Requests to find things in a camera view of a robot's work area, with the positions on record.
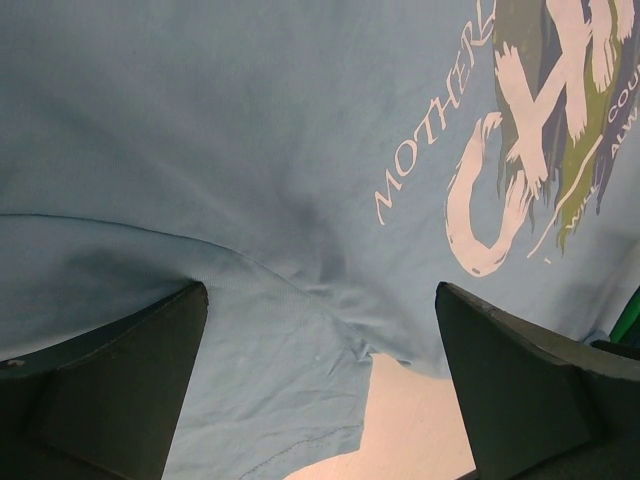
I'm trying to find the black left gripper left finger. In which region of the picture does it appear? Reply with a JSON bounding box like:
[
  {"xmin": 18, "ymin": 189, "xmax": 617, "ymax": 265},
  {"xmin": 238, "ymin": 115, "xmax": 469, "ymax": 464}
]
[{"xmin": 1, "ymin": 283, "xmax": 208, "ymax": 479}]

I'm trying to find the light blue printed t-shirt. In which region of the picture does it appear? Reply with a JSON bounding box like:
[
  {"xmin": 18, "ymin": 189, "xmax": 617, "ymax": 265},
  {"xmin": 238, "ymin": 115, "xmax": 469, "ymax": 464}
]
[{"xmin": 1, "ymin": 1, "xmax": 639, "ymax": 479}]

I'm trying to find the green folded t-shirt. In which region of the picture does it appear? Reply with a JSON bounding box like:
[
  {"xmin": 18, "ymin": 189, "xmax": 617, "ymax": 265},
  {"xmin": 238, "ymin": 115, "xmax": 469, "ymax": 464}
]
[{"xmin": 609, "ymin": 288, "xmax": 640, "ymax": 348}]

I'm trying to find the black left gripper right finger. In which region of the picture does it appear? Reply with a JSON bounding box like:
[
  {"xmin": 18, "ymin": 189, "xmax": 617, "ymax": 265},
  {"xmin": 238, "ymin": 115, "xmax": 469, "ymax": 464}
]
[{"xmin": 435, "ymin": 282, "xmax": 639, "ymax": 479}]

